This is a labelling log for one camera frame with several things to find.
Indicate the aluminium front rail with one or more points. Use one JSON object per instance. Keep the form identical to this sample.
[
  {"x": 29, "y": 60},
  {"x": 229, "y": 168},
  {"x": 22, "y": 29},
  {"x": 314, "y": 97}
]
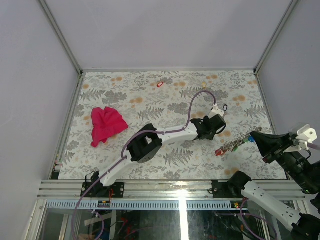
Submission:
[{"x": 141, "y": 195}]

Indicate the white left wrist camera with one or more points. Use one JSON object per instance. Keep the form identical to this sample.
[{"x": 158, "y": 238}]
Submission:
[{"x": 216, "y": 111}]

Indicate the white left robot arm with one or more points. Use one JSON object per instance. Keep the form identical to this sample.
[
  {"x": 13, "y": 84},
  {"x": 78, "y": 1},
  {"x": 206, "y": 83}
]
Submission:
[{"x": 142, "y": 148}]

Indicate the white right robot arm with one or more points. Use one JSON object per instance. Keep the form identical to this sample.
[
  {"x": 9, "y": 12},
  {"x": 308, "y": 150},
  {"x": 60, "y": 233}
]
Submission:
[{"x": 302, "y": 226}]

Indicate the yellow key tag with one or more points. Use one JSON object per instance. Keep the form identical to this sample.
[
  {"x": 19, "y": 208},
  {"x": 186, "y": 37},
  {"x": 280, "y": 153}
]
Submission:
[{"x": 203, "y": 85}]

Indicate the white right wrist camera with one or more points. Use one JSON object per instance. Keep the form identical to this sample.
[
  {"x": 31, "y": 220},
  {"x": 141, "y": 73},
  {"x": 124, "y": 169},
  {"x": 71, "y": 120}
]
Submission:
[{"x": 302, "y": 138}]

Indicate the large metal keyring with keys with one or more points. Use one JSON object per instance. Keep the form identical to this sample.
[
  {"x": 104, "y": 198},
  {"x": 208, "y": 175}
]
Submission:
[{"x": 242, "y": 138}]

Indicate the crumpled pink cloth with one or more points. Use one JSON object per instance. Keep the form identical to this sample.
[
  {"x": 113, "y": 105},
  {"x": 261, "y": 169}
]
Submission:
[{"x": 106, "y": 123}]

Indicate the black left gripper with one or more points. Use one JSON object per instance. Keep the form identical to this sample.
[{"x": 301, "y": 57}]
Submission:
[{"x": 208, "y": 136}]

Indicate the black tag with key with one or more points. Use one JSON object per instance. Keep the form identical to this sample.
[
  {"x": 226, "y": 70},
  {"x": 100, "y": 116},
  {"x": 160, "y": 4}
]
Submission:
[{"x": 225, "y": 108}]

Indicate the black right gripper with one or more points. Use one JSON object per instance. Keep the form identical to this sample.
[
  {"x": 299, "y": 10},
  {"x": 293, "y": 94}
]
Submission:
[{"x": 268, "y": 144}]

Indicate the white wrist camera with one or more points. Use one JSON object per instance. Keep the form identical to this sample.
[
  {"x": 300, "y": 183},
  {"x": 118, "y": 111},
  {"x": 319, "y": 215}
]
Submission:
[
  {"x": 302, "y": 138},
  {"x": 216, "y": 111}
]

